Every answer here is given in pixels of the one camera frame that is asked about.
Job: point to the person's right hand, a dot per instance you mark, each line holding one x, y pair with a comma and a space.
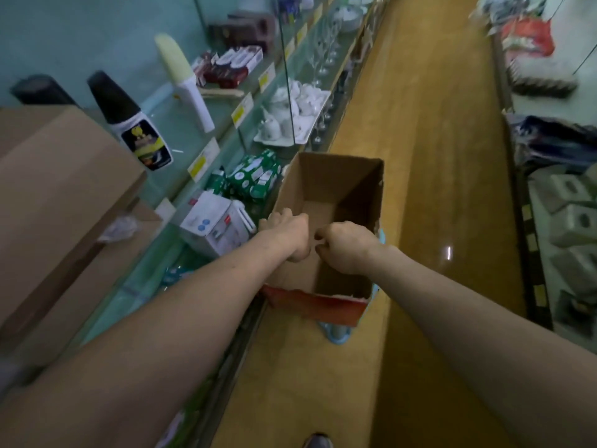
347, 247

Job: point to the person's left hand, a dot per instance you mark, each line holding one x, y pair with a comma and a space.
289, 233

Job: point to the brown cardboard box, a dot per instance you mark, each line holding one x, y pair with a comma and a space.
331, 186

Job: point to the metal store shelving unit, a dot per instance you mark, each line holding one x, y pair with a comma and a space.
560, 116

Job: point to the person's left forearm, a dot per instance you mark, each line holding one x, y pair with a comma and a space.
131, 359

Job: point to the person's right forearm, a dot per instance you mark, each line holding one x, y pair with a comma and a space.
494, 340

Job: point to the white printed box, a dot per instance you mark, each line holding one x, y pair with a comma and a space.
214, 224

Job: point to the red white packaged box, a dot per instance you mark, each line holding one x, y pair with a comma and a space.
233, 68
203, 62

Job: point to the person's black white shoe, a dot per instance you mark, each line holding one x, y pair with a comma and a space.
319, 440

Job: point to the beige tissue box holder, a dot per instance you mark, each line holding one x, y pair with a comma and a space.
574, 224
576, 270
560, 191

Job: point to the green bulb boxes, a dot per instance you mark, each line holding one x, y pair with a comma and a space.
247, 177

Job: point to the blue plastic stool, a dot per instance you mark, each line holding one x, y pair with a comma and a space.
338, 329

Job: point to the white ceramic tea set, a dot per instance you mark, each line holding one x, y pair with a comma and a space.
294, 112

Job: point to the black cap white bottle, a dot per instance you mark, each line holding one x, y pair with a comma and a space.
131, 121
42, 90

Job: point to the stack of white bowls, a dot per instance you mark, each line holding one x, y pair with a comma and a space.
348, 15

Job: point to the blue packaged cups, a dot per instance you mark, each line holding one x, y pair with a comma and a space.
289, 4

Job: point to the dark plastic bags bundle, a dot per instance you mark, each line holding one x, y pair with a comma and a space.
550, 140

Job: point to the large brown carton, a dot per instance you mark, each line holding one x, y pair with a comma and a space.
56, 200

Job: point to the white textured pack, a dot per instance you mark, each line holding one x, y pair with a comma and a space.
543, 77

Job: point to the red mesh bag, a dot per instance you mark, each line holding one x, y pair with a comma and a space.
527, 37

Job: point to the hanging packaged goods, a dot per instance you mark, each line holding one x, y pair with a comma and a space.
508, 9

